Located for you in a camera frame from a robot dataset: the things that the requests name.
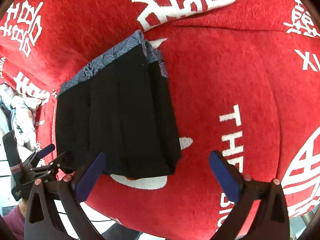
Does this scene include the left forearm purple sleeve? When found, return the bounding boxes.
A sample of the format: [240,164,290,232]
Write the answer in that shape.
[3,206,25,240]

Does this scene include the crumpled white patterned clothes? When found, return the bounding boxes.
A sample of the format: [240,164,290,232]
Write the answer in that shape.
[1,83,42,151]

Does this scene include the black pants with patterned waistband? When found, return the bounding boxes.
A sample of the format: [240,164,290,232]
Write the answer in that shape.
[55,31,182,179]

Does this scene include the left hand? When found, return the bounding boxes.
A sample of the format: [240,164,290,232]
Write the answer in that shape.
[18,198,28,217]

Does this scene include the red blanket with white characters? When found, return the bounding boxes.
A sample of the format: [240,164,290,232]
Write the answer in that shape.
[1,0,319,239]

